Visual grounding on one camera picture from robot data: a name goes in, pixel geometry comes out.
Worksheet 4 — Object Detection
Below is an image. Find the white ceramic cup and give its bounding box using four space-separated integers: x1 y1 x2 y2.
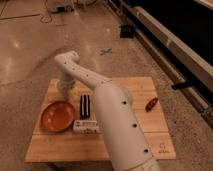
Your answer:
57 85 71 101

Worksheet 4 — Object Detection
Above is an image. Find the grey device on floor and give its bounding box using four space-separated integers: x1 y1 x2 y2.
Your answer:
46 0 74 13

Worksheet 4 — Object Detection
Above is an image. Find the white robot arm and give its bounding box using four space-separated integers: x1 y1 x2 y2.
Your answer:
54 51 162 171

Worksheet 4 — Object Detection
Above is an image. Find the black white striped block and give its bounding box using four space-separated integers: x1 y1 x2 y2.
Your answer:
80 95 90 118

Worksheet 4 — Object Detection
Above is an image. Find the white labelled bottle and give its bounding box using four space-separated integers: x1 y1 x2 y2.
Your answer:
73 120 100 134

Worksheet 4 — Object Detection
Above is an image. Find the orange plate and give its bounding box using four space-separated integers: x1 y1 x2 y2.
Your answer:
40 101 75 132

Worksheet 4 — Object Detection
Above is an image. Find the floor cable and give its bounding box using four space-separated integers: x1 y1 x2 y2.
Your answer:
39 0 54 25

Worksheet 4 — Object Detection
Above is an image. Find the wooden folding table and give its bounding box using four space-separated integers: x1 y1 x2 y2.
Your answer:
25 77 176 163

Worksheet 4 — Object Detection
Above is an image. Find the black box on floor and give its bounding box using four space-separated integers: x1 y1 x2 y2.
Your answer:
120 25 134 38

